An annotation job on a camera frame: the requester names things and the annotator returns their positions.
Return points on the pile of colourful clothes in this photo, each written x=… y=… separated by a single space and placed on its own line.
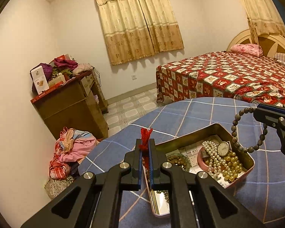
x=71 y=152

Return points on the magenta cloth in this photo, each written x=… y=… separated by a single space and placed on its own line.
x=65 y=64

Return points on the purple cloth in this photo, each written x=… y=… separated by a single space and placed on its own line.
x=46 y=71

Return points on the flat red box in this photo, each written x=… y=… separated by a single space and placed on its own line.
x=46 y=95

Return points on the pink metal tin box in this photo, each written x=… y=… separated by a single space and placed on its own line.
x=242 y=156

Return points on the beige side window curtain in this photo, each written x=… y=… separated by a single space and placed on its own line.
x=261 y=11

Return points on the silver wristwatch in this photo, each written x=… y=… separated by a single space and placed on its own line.
x=223 y=149

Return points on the red patchwork bed quilt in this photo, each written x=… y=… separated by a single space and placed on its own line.
x=228 y=76

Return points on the white upright product box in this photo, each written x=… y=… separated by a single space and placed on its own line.
x=39 y=80

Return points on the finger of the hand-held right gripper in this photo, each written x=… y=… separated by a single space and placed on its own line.
x=270 y=116
x=279 y=106

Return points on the beige patterned curtain panel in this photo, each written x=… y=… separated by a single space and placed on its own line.
x=118 y=28
x=163 y=23

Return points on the pale pink cloth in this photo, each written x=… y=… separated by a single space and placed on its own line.
x=82 y=68

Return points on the pink bangle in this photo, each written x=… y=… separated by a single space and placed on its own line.
x=200 y=163

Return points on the blue plaid tablecloth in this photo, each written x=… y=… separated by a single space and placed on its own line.
x=263 y=194

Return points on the wooden desk with drawers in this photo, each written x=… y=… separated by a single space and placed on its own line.
x=95 y=87

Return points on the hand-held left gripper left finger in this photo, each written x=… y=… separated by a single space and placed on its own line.
x=140 y=163

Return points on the white wall socket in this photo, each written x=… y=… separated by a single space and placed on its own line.
x=134 y=77

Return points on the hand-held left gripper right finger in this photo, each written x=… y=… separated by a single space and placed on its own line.
x=150 y=163

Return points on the cream wooden bed headboard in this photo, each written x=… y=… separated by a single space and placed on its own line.
x=242 y=36

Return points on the white paper card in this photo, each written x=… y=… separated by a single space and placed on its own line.
x=192 y=156

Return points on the pink pillow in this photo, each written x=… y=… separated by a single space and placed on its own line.
x=245 y=49

